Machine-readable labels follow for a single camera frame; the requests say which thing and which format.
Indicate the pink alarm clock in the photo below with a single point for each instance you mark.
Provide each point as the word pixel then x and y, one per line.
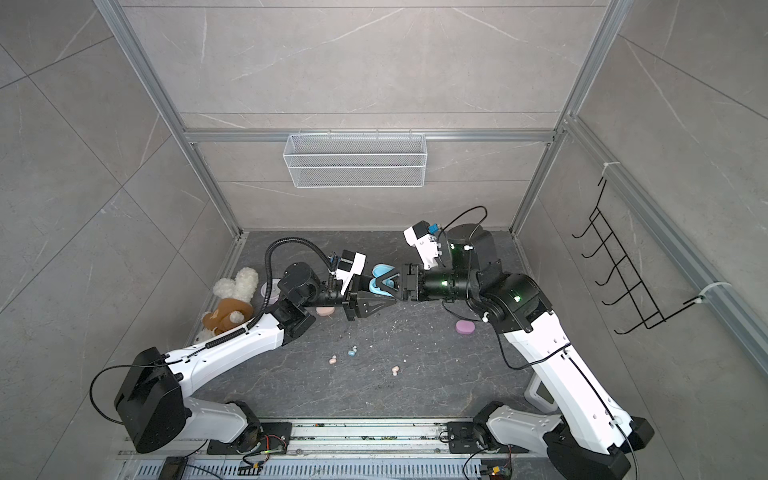
pixel 271 293

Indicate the plush bunny brown hoodie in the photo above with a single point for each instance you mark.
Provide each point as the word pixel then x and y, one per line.
pixel 234 304

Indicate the peach earbud charging case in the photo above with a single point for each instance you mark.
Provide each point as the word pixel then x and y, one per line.
pixel 325 311

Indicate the black wall hook rack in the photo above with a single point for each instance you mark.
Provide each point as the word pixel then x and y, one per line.
pixel 623 268

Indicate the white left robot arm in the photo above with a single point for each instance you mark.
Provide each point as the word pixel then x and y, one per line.
pixel 155 403

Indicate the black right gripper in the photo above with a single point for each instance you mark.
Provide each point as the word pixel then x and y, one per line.
pixel 408 271

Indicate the teal earbud charging case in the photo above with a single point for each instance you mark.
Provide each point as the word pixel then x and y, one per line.
pixel 378 286

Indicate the slotted cable duct rail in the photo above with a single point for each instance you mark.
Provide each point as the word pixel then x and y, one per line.
pixel 384 448

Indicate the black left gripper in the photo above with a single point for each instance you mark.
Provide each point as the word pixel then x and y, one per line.
pixel 355 304

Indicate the pink earbud charging case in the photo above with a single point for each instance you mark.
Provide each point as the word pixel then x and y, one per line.
pixel 465 327

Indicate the white digital timer device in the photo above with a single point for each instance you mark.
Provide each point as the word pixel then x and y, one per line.
pixel 537 395

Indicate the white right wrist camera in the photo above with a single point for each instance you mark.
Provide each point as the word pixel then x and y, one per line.
pixel 421 236

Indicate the white wire mesh basket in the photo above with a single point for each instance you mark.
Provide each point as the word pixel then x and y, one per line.
pixel 356 160

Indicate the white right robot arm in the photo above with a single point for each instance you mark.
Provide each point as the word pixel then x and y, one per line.
pixel 590 436

